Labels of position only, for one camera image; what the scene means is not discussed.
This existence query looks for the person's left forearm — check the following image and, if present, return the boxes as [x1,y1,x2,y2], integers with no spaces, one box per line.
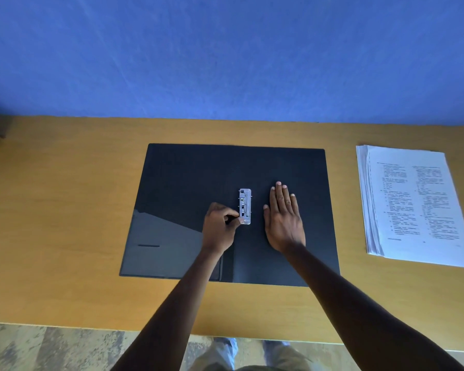
[110,245,233,371]

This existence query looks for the person's right forearm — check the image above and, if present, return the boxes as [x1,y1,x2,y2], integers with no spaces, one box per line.
[282,242,464,371]

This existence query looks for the grey blue trousers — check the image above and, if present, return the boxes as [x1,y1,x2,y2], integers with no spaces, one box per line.
[212,338,294,368]

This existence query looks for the stack of printed paper sheets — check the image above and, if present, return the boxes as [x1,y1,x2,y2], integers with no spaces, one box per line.
[355,145,464,270]

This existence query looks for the person's left hand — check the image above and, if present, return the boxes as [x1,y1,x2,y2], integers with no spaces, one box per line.
[201,202,244,256]

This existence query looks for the black file folder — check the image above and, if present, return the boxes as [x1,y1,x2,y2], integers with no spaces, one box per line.
[119,143,341,287]

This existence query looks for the silver metal folder clip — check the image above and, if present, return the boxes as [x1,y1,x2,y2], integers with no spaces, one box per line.
[237,188,253,225]

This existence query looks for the person's right hand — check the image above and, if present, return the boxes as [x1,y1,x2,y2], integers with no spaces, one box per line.
[263,182,306,253]

